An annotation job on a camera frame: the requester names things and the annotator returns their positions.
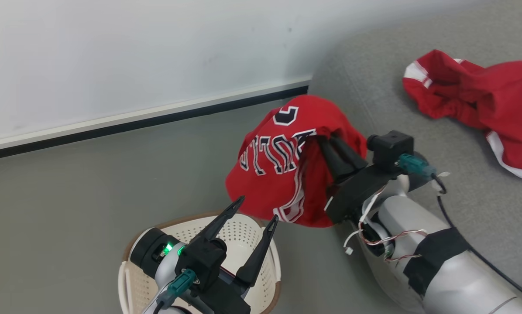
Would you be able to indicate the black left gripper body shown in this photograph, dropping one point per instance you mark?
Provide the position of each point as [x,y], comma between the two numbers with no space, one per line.
[224,296]

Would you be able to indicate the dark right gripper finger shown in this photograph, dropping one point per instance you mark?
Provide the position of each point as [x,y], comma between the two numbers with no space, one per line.
[334,163]
[352,158]

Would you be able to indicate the teal right camera connector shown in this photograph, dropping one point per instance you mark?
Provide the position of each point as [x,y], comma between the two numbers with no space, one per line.
[413,165]

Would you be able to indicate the red shorts with white stripe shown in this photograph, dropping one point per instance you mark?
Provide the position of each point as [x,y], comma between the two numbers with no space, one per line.
[496,96]

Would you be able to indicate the white and black baseboard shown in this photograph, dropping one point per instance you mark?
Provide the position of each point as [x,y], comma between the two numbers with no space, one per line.
[147,117]

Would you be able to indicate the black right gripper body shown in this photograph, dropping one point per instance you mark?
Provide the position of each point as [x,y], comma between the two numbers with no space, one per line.
[357,192]

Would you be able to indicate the teal camera connector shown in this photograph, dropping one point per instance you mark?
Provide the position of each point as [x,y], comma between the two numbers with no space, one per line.
[179,285]
[413,165]

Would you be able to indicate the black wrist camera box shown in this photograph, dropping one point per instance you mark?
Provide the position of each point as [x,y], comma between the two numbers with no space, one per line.
[392,148]
[202,261]

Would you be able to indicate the cream perforated laundry basket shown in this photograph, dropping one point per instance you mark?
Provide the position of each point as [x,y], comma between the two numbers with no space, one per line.
[243,231]

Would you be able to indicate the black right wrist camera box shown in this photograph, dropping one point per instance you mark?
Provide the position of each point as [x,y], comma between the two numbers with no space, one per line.
[392,148]

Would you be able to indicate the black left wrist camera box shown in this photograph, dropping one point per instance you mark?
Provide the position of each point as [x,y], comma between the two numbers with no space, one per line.
[202,261]

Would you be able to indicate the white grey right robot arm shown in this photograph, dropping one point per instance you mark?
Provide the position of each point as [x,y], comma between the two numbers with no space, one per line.
[444,279]

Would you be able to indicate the grey fabric sofa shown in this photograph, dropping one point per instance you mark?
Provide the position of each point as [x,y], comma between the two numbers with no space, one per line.
[483,192]

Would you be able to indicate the teal left camera connector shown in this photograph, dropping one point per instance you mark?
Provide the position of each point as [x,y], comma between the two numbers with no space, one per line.
[179,285]

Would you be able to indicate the red lettered basketball jersey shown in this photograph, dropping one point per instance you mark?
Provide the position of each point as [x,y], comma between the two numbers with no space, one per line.
[278,174]

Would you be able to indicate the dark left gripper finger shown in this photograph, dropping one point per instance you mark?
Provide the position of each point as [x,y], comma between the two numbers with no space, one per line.
[219,222]
[256,257]

